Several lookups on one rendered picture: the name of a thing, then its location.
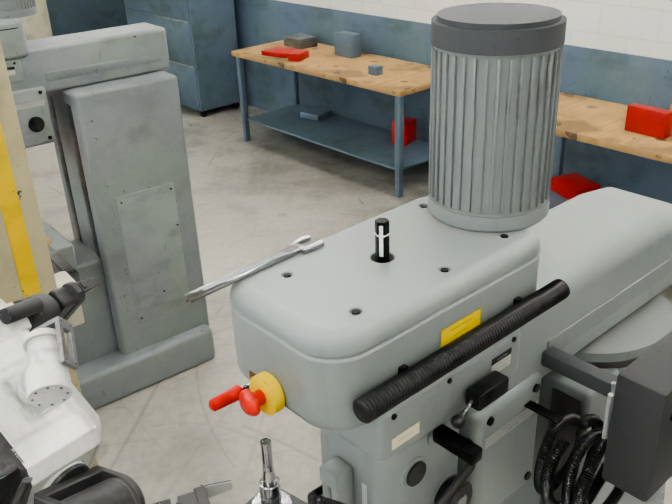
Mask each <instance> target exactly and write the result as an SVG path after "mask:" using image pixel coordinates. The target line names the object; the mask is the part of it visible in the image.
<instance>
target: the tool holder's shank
mask: <svg viewBox="0 0 672 504"><path fill-rule="evenodd" d="M260 448H261V458H262V467H263V471H262V480H263V482H264V483H265V484H267V485H271V484H273V483H274V482H275V480H276V474H275V470H274V465H273V454H272V444H271V439H269V438H263V439H261V440H260Z"/></svg>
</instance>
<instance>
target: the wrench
mask: <svg viewBox="0 0 672 504"><path fill-rule="evenodd" d="M310 240H311V236H310V235H305V236H302V237H300V238H298V239H296V240H294V241H293V242H290V243H288V248H285V249H283V250H281V251H279V252H277V253H274V254H272V255H270V256H268V257H265V258H263V259H261V260H259V261H257V262H254V263H252V264H250V265H248V266H246V267H243V268H241V269H239V270H237V271H235V272H232V273H230V274H228V275H226V276H224V277H221V278H219V279H217V280H215V281H213V282H210V283H208V284H206V285H204V286H202V287H199V288H197V289H195V290H193V291H190V292H188V293H186V294H184V299H186V300H188V301H189V302H191V303H193V302H195V301H197V300H199V299H202V298H204V297H206V296H208V295H210V294H212V293H214V292H217V291H219V290H221V289H223V288H225V287H227V286H229V285H232V284H234V283H236V282H238V281H240V280H242V279H245V278H247V277H249V276H251V275H253V274H255V273H257V272H260V271H262V270H264V269H266V268H268V267H270V266H272V265H275V264H277V263H279V262H281V261H283V260H285V259H288V258H290V257H292V256H294V255H296V254H298V253H300V252H301V253H303V254H307V253H309V252H312V251H314V250H316V249H319V248H321V247H323V246H325V244H324V241H322V240H319V241H316V242H314V243H312V244H310V245H308V246H306V247H305V246H303V245H302V244H304V243H307V242H309V241H310Z"/></svg>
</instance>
